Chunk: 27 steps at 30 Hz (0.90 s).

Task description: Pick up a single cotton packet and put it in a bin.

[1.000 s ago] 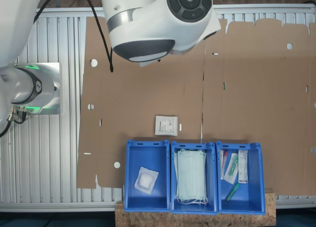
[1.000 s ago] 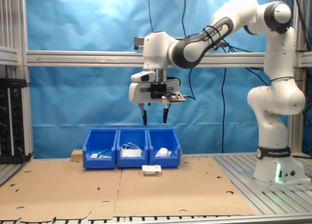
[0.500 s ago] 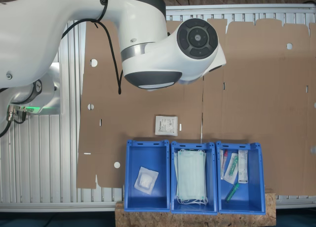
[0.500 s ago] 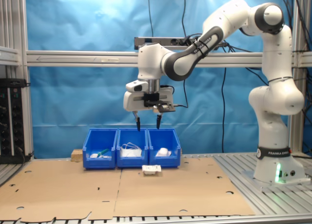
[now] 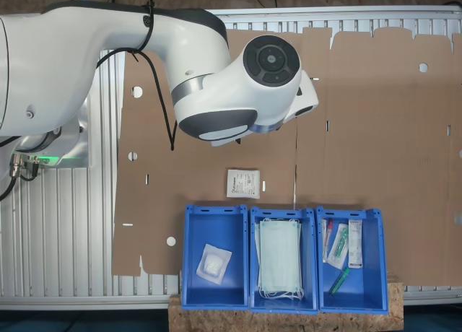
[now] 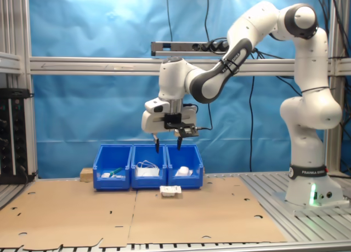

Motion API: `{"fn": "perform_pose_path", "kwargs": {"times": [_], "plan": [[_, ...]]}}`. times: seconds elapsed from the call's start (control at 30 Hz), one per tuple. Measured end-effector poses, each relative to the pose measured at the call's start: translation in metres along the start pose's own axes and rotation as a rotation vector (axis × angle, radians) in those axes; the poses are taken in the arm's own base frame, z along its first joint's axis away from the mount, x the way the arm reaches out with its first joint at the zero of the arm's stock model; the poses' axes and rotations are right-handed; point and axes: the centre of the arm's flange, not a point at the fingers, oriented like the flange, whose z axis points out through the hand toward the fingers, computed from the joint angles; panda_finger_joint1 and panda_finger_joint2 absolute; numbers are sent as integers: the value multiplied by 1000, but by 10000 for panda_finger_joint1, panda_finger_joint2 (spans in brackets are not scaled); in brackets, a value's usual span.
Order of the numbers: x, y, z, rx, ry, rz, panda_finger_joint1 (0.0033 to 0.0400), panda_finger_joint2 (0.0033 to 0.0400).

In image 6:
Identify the white cotton packet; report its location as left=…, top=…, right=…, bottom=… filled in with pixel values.
left=175, top=166, right=193, bottom=177
left=159, top=185, right=183, bottom=198

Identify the blue plastic storage bin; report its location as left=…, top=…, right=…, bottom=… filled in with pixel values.
left=131, top=144, right=167, bottom=190
left=93, top=144, right=133, bottom=191
left=166, top=144, right=204, bottom=190

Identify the pale face mask stack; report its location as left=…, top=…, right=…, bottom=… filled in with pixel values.
left=134, top=161, right=160, bottom=178

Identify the chipboard wood block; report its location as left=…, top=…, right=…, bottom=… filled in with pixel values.
left=80, top=167, right=95, bottom=182

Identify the brown cardboard sheet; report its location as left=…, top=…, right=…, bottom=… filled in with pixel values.
left=0, top=179, right=137, bottom=250
left=127, top=176, right=288, bottom=245

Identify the aluminium power socket strip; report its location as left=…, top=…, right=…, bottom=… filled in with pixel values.
left=150, top=41, right=230, bottom=57

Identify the long horizontal aluminium beam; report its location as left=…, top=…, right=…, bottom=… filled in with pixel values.
left=29, top=56, right=299, bottom=76

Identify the short aluminium side beam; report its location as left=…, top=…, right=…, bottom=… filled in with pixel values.
left=0, top=51, right=22, bottom=73

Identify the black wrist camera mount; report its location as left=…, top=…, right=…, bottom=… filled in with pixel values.
left=163, top=113, right=200, bottom=138

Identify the black camera cable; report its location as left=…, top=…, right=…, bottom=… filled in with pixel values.
left=196, top=102, right=213, bottom=131

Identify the black hanging cable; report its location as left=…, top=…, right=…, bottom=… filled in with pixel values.
left=248, top=50, right=258, bottom=173
left=204, top=0, right=211, bottom=42
left=165, top=0, right=174, bottom=43

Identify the aluminium frame post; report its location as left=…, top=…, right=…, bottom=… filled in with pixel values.
left=325, top=0, right=351, bottom=176
left=0, top=0, right=38, bottom=179

